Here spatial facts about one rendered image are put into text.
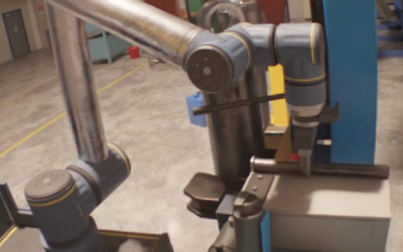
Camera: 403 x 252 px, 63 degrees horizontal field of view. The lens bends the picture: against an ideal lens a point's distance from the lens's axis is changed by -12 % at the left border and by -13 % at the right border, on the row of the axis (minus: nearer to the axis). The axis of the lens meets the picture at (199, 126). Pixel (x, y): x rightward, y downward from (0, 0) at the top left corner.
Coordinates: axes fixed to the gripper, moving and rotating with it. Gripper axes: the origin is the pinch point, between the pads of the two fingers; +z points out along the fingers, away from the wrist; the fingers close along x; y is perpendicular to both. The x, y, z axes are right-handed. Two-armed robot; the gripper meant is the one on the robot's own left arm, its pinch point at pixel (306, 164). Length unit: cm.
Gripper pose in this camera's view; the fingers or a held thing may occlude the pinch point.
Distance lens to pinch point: 104.5
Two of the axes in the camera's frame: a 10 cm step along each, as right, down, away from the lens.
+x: -3.8, 4.2, -8.2
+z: 1.4, 9.0, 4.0
